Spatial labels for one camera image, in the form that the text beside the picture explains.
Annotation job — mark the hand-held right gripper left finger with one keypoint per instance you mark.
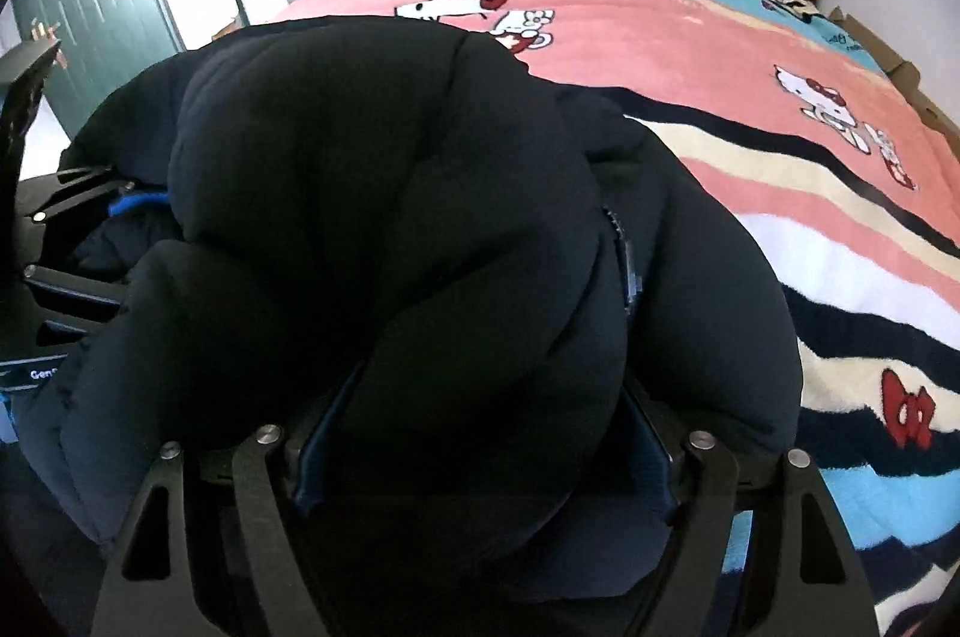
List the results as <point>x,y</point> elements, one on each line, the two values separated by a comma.
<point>311,457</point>

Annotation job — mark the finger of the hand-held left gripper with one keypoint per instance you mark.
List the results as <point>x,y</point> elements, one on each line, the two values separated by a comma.
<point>139,204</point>
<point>71,292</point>

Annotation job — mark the black hooded puffer jacket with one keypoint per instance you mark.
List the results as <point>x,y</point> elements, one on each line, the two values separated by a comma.
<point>390,247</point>

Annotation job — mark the pink striped cartoon cat blanket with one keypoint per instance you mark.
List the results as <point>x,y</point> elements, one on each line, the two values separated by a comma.
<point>750,105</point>

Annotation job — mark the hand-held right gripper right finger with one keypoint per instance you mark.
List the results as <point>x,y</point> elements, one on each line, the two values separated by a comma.
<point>651,449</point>

